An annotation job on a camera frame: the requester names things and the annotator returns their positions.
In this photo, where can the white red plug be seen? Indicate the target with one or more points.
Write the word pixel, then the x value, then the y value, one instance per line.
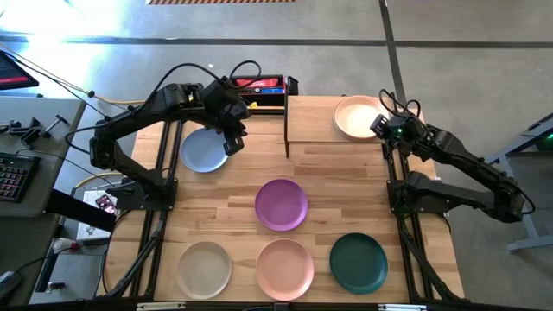
pixel 65 246

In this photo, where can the pink plate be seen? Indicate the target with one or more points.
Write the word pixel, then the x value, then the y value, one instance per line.
pixel 285 270

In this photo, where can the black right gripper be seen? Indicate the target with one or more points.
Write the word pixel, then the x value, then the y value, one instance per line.
pixel 404 134

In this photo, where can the blue plate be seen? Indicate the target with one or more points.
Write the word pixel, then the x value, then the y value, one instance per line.
pixel 201 151

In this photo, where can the dark green plate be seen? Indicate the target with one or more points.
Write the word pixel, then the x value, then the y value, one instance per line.
pixel 358 263

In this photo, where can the black flat panel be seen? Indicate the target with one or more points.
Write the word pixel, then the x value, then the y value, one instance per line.
pixel 78 209

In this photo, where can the black computer monitor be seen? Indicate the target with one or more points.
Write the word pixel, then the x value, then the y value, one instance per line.
pixel 13 73

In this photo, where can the black keyboard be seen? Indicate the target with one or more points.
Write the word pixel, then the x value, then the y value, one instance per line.
pixel 15 177

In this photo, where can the cream plate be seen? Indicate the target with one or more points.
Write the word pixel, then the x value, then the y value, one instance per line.
pixel 358 116

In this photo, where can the white bracket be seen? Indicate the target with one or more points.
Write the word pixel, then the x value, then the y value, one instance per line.
pixel 402 307
pixel 160 306

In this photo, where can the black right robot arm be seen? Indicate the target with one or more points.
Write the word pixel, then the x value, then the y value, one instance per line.
pixel 453 195

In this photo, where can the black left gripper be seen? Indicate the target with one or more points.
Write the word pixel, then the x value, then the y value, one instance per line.
pixel 229 112

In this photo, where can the red black toolbox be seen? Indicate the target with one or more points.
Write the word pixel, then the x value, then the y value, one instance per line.
pixel 272 84

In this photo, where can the phone with pink screen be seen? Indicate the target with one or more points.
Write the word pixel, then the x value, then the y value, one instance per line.
pixel 106 204

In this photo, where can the black computer mouse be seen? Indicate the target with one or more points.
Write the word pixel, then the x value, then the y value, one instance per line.
pixel 8 283

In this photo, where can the black clamp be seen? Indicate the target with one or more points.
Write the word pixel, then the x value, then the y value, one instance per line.
pixel 30 134

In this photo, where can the grey metal table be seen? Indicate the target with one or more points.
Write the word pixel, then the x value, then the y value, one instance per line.
pixel 531 233

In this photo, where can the black aluminium rig frame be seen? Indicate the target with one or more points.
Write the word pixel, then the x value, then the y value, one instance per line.
pixel 337 307

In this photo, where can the white box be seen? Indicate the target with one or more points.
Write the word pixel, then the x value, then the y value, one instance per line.
pixel 93 231

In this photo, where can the purple plate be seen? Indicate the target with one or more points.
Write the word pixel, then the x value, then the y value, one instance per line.
pixel 281 205

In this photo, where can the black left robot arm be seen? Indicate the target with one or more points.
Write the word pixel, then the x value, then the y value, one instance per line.
pixel 170 101

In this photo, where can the grey desk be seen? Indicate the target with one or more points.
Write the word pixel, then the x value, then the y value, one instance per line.
pixel 56 142

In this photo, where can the beige plate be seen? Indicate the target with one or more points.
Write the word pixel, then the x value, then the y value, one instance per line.
pixel 204 270

